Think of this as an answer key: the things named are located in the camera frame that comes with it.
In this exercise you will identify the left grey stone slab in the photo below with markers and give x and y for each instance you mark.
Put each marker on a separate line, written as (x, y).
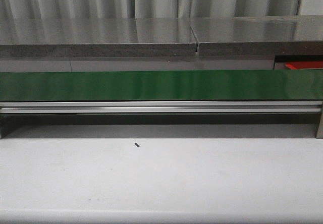
(80, 38)

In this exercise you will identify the grey stone slab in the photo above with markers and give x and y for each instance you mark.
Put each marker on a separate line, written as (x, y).
(80, 38)
(267, 36)

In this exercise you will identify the right grey stone slab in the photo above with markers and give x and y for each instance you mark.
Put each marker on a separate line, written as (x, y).
(267, 36)

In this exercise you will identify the red plastic tray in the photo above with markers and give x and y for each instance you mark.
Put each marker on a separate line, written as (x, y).
(304, 65)

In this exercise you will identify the green conveyor belt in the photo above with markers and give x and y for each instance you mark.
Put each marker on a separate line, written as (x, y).
(163, 85)

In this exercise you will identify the right steel conveyor leg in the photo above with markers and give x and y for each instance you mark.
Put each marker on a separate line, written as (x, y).
(317, 128)

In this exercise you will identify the aluminium conveyor frame rail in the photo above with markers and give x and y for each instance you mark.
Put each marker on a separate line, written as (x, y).
(162, 107)

